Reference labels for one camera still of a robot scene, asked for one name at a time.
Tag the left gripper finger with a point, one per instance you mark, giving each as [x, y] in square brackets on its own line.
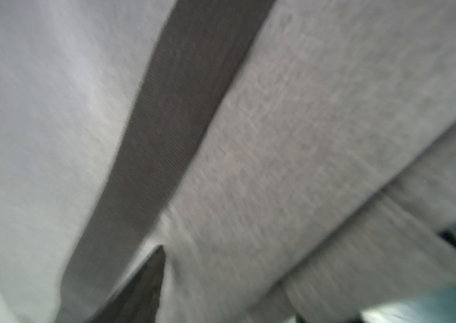
[139, 300]

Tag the grey laptop bag with strap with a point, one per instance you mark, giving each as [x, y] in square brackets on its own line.
[291, 157]

